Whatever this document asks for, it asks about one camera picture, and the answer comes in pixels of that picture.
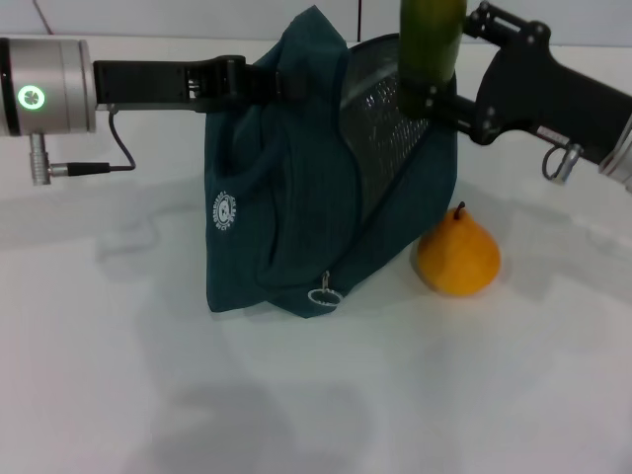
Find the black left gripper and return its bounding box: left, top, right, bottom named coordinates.
left=92, top=54, right=318, bottom=116

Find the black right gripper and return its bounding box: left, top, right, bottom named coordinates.
left=399, top=0, right=632, bottom=165

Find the green cucumber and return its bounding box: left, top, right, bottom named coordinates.
left=396, top=0, right=468, bottom=118

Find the dark teal fabric lunch bag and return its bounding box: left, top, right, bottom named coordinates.
left=203, top=5, right=459, bottom=322

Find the orange-yellow pear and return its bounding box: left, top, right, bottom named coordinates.
left=416, top=200, right=502, bottom=297

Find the right arm cable with plug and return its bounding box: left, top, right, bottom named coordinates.
left=542, top=141, right=587, bottom=186

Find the arm cable with plug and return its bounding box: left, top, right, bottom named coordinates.
left=30, top=105, right=139, bottom=187
left=542, top=141, right=587, bottom=186

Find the left arm cable with plug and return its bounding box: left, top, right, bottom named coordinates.
left=30, top=105, right=139, bottom=187

